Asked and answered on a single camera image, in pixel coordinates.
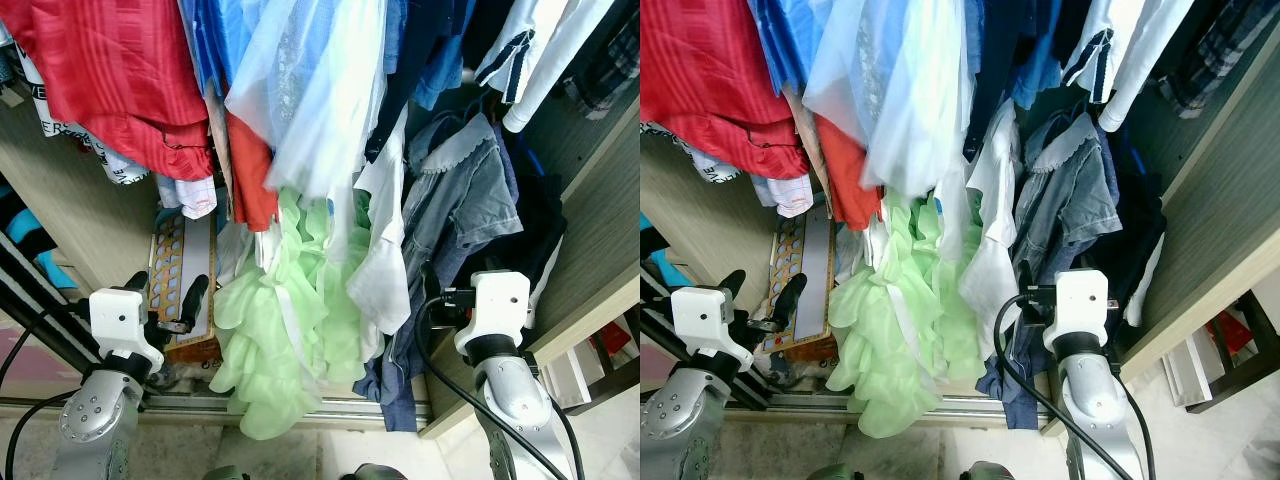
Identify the dark plaid shirt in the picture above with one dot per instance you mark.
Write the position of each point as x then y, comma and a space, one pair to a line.
610, 60
1220, 50

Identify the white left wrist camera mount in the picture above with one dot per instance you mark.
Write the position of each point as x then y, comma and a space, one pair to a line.
705, 320
120, 320

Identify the robot left leg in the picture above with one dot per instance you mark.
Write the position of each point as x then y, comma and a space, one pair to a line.
226, 473
836, 473

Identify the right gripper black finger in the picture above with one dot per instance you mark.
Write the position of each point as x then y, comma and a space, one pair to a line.
1023, 278
429, 280

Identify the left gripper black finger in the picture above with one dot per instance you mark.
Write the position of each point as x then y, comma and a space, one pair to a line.
197, 298
793, 298
138, 282
733, 283

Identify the light green ruffled dress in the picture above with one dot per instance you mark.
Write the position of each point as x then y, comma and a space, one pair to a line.
870, 340
260, 335

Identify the white flat box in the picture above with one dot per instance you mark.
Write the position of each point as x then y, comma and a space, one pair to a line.
570, 375
1190, 370

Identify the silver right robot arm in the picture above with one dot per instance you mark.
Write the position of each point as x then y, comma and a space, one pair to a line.
1095, 400
515, 400

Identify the white checked garment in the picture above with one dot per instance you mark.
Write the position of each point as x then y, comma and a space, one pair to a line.
790, 196
190, 196

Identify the robot leg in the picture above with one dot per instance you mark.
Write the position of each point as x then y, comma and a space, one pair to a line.
987, 471
375, 471
836, 473
226, 473

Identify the grey denim shirt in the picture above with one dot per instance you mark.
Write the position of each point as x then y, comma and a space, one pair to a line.
470, 190
1075, 190

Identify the light blue sheer dress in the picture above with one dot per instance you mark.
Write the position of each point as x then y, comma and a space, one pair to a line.
310, 90
900, 90

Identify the grey wood wardrobe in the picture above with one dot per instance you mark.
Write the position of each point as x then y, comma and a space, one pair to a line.
1210, 200
600, 220

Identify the blue shirt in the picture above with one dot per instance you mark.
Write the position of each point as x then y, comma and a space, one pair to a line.
790, 40
215, 40

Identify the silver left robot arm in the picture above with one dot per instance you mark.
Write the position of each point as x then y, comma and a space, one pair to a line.
95, 425
680, 432

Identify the orange garment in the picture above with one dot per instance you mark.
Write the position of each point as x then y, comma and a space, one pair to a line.
845, 170
250, 170

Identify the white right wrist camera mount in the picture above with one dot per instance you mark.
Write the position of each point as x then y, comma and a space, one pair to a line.
1080, 300
500, 300

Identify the metal wardrobe floor rail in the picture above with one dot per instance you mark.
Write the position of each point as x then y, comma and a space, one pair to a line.
300, 412
900, 412

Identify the robot right leg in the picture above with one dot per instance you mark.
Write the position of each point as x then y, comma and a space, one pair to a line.
987, 471
375, 471

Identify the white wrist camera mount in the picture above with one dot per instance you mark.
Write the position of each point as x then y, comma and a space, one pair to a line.
705, 320
500, 300
1080, 300
120, 320

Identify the white shirt black lettering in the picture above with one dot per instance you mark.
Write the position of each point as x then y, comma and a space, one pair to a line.
120, 168
720, 166

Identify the dark wooden shelf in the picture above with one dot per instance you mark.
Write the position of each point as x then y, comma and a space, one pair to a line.
1255, 370
625, 375

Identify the black garment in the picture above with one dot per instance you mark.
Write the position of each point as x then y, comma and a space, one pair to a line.
1140, 220
540, 220

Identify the red striped shirt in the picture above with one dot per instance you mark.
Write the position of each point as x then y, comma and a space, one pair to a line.
100, 70
710, 70

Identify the white polo navy stripes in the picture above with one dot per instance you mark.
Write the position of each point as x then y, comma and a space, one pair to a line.
1130, 50
545, 50

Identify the navy garment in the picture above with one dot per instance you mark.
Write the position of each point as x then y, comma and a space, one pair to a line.
1005, 50
410, 50

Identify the plain white garment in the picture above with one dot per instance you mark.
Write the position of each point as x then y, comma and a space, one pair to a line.
385, 275
990, 275

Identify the patterned cardboard box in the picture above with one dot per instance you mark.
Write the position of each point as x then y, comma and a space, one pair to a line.
175, 260
790, 260

